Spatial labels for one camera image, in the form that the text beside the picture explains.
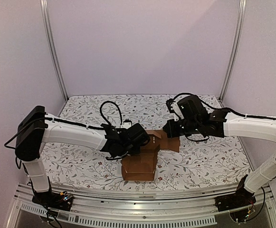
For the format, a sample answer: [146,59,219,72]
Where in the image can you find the right aluminium frame post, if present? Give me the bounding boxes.
[219,0,247,102]

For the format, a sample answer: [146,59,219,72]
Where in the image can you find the front aluminium rail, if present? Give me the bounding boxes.
[6,184,276,228]

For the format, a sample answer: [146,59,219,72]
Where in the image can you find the brown cardboard box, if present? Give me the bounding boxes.
[121,130,180,181]

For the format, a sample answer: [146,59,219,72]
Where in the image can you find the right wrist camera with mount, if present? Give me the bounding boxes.
[166,98,184,121]

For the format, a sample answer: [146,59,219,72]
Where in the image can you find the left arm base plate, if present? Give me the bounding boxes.
[32,189,74,211]

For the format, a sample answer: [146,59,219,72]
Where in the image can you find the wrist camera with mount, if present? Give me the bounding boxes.
[166,98,184,121]
[121,119,132,129]

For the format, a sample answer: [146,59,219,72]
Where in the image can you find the left aluminium frame post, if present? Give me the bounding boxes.
[40,0,69,101]

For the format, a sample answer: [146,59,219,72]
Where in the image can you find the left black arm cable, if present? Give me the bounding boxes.
[99,101,124,128]

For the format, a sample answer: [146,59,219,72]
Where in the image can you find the aluminium frame post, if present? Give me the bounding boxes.
[40,0,69,101]
[219,0,247,102]

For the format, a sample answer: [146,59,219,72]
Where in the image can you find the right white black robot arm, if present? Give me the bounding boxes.
[163,93,276,207]

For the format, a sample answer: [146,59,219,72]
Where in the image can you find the floral patterned table mat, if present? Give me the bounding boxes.
[39,95,251,191]

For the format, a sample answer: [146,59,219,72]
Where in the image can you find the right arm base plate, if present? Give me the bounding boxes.
[215,192,256,212]

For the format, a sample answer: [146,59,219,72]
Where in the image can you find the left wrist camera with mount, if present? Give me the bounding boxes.
[121,119,132,129]

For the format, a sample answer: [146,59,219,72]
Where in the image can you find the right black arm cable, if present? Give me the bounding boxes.
[172,92,276,122]

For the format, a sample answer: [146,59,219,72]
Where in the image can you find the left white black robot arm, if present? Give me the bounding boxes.
[4,105,150,206]

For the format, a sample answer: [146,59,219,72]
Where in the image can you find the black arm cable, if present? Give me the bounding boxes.
[172,92,276,122]
[99,101,124,128]

